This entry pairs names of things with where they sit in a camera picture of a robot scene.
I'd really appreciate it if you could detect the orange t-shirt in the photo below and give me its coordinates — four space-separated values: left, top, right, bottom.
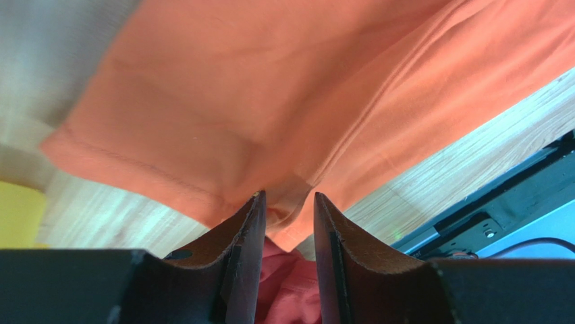
41 1 574 250

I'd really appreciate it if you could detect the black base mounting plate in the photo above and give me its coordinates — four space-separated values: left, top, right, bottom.
392 131 574 246

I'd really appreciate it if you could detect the red t-shirt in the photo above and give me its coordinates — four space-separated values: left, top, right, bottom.
254 238 322 324

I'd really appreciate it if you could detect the yellow plastic bin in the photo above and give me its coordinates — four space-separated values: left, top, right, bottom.
1 182 49 249

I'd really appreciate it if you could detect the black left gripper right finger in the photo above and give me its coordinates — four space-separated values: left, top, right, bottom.
314 193 574 323

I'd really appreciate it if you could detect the aluminium frame rail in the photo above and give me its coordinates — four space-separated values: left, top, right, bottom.
393 202 574 260

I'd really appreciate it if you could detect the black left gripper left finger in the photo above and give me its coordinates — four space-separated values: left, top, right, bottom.
1 192 266 323

